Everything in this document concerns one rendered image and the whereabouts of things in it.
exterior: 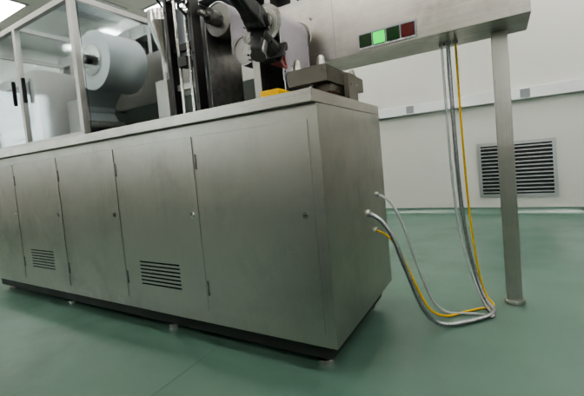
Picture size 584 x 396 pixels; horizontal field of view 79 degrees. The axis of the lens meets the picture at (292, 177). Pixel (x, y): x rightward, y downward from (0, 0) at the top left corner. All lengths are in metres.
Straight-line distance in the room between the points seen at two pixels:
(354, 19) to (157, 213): 1.19
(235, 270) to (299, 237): 0.30
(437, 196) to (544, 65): 1.49
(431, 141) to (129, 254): 3.07
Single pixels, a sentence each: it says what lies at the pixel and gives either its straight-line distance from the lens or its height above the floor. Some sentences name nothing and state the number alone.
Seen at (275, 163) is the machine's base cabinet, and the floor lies 0.69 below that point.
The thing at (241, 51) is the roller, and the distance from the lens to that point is 1.59.
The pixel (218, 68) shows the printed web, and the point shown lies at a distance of 1.74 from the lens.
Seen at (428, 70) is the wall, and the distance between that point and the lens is 3.99.
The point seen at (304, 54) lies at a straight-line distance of 1.64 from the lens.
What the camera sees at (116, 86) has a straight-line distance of 2.17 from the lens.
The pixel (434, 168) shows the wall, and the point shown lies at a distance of 3.92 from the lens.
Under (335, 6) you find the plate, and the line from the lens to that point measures 1.79.
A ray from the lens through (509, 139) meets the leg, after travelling 1.70.
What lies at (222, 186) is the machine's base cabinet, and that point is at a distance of 1.28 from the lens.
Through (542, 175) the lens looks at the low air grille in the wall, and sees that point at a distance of 3.88.
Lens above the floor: 0.70
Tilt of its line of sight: 3 degrees down
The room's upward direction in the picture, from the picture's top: 5 degrees counter-clockwise
